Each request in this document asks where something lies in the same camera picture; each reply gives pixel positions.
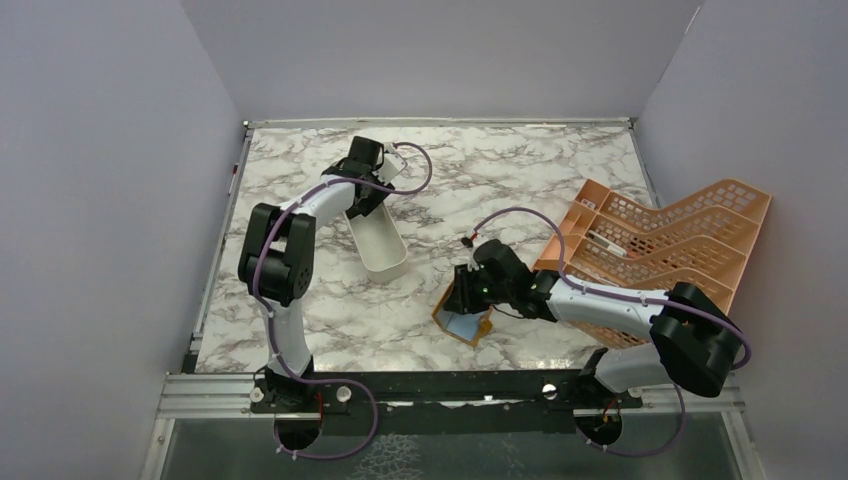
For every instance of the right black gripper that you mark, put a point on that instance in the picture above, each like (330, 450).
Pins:
(461, 299)

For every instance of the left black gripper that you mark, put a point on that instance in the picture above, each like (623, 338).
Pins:
(365, 204)

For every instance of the yellow leather card holder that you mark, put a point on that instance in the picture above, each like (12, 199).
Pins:
(466, 328)

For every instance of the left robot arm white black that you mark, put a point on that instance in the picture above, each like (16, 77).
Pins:
(277, 257)

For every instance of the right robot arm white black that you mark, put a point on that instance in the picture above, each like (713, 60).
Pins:
(687, 339)

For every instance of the white oblong card tray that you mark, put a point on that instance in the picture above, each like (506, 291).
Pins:
(381, 248)

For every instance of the white marker in rack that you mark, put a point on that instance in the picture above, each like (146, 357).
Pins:
(607, 244)

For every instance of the orange plastic file rack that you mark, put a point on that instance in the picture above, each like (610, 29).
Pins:
(704, 239)

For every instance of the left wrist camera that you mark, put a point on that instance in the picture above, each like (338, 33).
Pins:
(391, 165)

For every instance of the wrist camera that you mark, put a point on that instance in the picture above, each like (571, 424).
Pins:
(471, 243)
(391, 165)

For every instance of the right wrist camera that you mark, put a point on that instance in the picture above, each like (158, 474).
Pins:
(471, 243)

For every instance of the black metal base rail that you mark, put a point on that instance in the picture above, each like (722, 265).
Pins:
(356, 404)

